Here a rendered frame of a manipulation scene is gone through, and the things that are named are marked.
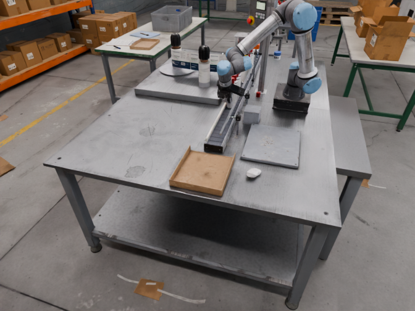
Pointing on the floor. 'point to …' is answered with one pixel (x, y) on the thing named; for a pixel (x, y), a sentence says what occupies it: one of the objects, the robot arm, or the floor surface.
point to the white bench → (145, 50)
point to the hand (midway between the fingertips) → (231, 102)
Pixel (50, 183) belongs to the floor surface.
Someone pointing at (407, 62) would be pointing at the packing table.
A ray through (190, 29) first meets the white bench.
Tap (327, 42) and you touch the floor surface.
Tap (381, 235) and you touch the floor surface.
